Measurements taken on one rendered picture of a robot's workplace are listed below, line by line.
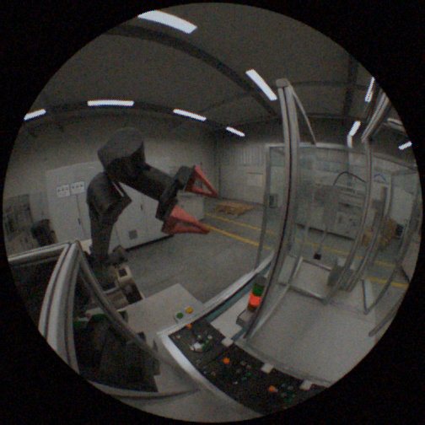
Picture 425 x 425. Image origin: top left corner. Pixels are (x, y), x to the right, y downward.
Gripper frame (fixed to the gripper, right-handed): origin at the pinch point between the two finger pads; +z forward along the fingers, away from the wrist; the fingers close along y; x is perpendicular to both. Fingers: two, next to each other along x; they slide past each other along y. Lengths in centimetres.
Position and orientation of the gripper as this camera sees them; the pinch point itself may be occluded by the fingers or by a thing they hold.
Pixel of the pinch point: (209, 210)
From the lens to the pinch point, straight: 26.5
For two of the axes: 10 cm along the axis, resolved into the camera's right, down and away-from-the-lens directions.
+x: -4.6, 5.1, 7.2
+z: 8.7, 4.3, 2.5
